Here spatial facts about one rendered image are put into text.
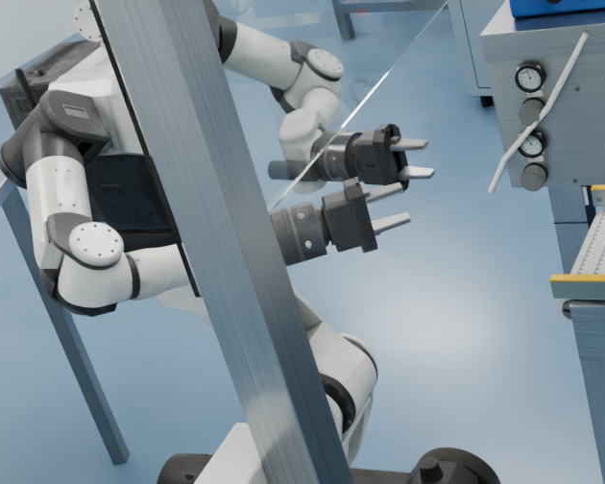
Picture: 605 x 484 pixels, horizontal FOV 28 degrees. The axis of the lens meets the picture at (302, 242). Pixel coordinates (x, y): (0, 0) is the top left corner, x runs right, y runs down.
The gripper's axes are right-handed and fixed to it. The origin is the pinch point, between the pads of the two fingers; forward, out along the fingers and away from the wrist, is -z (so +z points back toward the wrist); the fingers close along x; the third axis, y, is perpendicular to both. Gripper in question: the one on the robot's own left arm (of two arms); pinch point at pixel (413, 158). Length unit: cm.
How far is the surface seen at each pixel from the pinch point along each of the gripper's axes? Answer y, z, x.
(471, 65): -224, 115, 85
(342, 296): -95, 102, 103
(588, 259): 4.9, -30.4, 14.0
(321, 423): 81, -37, -16
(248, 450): 84, -29, -13
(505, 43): 19.5, -31.3, -28.6
